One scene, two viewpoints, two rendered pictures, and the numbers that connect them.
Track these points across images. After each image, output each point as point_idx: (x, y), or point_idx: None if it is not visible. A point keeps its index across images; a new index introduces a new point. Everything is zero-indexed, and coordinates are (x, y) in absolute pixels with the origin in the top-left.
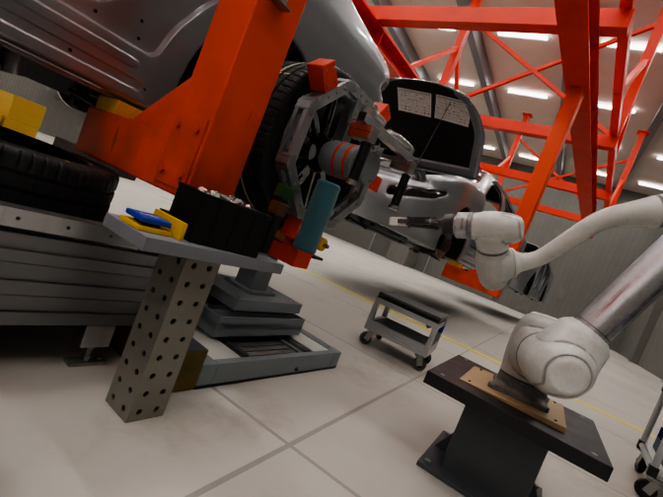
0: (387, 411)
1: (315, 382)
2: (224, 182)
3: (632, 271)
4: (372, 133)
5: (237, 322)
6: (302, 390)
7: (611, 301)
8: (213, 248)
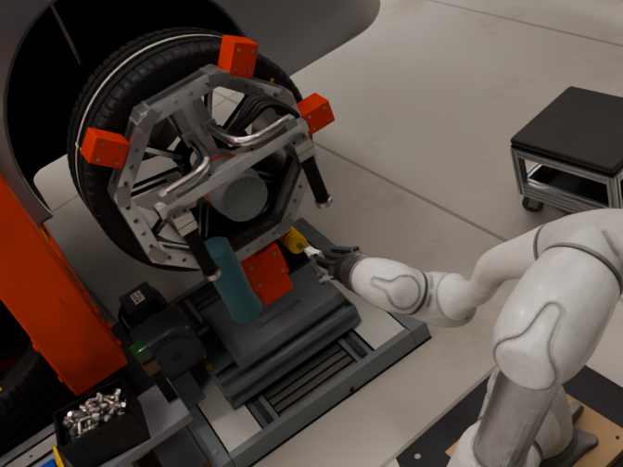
0: None
1: (380, 396)
2: (98, 355)
3: (489, 403)
4: (182, 228)
5: (251, 382)
6: (353, 424)
7: (482, 435)
8: (104, 466)
